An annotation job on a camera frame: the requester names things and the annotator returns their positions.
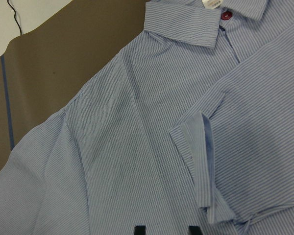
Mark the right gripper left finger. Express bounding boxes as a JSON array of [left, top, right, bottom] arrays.
[[134, 225, 147, 235]]

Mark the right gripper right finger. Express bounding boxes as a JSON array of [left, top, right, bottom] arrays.
[[188, 226, 202, 235]]

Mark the blue striped button shirt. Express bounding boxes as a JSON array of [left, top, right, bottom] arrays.
[[0, 0, 294, 235]]

